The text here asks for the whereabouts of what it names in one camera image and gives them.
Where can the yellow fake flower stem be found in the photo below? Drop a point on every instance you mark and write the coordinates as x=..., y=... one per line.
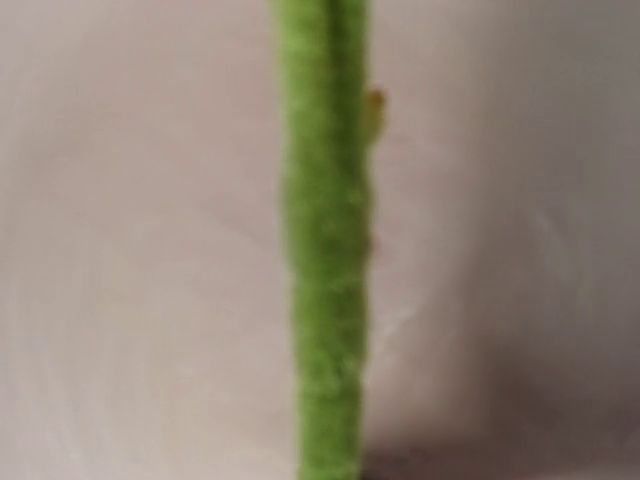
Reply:
x=332, y=117

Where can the pink wrapping paper sheet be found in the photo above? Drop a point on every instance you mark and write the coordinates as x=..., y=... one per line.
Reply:
x=144, y=333

